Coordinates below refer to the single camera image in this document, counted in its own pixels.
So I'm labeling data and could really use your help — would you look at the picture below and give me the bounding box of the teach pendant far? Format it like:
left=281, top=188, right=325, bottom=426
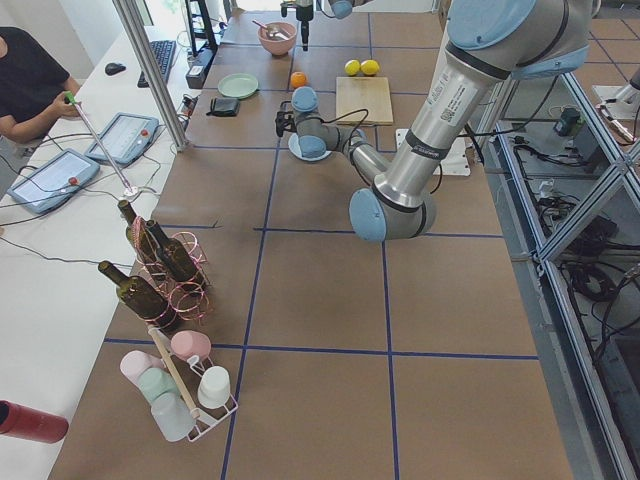
left=99, top=112, right=159, bottom=167

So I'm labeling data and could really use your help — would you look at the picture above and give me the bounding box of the teach pendant near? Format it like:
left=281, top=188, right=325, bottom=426
left=8, top=149, right=99, bottom=214

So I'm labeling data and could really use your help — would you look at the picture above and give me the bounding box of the pink bowl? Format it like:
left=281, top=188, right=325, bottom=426
left=257, top=22, right=298, bottom=56

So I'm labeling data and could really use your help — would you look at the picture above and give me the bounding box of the wooden cutting board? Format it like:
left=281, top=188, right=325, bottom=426
left=335, top=76, right=394, bottom=126

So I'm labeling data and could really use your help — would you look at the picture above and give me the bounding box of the pink rod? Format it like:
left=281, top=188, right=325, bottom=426
left=64, top=90, right=140, bottom=201

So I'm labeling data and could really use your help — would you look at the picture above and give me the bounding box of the black computer mouse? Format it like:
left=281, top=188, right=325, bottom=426
left=104, top=62, right=126, bottom=76

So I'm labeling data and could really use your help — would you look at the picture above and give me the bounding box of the pale pink cup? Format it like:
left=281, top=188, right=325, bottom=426
left=119, top=350, right=165, bottom=385

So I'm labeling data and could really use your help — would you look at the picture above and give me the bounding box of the light blue plate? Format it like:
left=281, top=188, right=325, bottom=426
left=288, top=133, right=332, bottom=162

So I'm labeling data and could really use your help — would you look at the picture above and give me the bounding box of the person in black shirt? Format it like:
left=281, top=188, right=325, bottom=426
left=1, top=26, right=80, bottom=144

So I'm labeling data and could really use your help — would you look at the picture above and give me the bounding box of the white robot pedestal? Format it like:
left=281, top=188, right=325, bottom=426
left=395, top=127, right=472, bottom=177

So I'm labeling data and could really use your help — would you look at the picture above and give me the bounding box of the person's hand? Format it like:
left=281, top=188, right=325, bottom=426
left=47, top=91, right=79, bottom=119

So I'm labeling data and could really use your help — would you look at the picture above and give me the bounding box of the green plate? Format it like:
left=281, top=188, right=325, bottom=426
left=218, top=73, right=259, bottom=99

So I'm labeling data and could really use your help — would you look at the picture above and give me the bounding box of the aluminium frame post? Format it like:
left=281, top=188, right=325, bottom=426
left=112, top=0, right=188, bottom=152

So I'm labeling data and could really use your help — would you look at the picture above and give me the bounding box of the black computer box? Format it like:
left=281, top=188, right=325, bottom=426
left=185, top=48, right=214, bottom=90

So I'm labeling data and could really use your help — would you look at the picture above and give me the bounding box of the dark wine bottle back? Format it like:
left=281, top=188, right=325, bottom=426
left=146, top=219, right=206, bottom=290

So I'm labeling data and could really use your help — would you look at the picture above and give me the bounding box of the grey cup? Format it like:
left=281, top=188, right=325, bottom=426
left=151, top=392, right=196, bottom=442

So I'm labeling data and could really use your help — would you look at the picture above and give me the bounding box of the black keyboard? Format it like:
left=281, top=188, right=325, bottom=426
left=149, top=40, right=177, bottom=83

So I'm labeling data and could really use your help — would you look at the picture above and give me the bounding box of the metal scoop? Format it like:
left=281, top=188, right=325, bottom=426
left=252, top=20, right=295, bottom=41

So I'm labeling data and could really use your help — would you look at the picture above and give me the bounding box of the yellow lemon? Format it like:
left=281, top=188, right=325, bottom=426
left=360, top=59, right=380, bottom=76
left=344, top=59, right=361, bottom=77

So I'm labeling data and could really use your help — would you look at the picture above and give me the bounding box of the wooden rack handle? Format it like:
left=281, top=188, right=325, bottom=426
left=148, top=328, right=200, bottom=419

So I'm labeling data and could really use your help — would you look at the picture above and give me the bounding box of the yellow lemon left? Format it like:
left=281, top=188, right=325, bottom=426
left=344, top=59, right=361, bottom=77

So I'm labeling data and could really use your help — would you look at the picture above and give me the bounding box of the yellow lemon right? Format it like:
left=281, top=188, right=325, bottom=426
left=360, top=59, right=380, bottom=76

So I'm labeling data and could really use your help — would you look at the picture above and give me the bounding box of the dark wine bottle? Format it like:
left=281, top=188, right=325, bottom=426
left=117, top=200, right=157, bottom=265
left=98, top=260, right=182, bottom=333
left=146, top=219, right=206, bottom=290

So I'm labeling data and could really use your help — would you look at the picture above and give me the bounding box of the orange fruit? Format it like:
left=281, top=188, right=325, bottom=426
left=290, top=71, right=308, bottom=89

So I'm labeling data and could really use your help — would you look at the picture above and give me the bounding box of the copper wire bottle rack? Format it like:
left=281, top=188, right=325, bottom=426
left=126, top=216, right=212, bottom=325

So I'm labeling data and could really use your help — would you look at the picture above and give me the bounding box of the dark wine bottle front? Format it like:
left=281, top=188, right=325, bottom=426
left=98, top=260, right=182, bottom=333

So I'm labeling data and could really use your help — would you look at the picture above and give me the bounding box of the white wire cup rack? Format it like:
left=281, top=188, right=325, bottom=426
left=148, top=328, right=238, bottom=443

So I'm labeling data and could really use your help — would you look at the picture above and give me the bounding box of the dark grey folded cloth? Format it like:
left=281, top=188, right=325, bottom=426
left=206, top=97, right=240, bottom=117

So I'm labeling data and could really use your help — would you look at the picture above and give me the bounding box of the red thermos bottle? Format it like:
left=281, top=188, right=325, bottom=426
left=1, top=400, right=69, bottom=444

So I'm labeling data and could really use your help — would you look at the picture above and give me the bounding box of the teach pendant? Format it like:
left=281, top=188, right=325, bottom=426
left=8, top=149, right=99, bottom=214
left=99, top=112, right=159, bottom=167

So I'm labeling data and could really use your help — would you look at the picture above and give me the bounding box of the mint green cup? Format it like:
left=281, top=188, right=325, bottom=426
left=137, top=367, right=179, bottom=404

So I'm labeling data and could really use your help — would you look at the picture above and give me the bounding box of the white cup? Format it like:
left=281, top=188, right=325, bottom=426
left=197, top=366, right=231, bottom=409

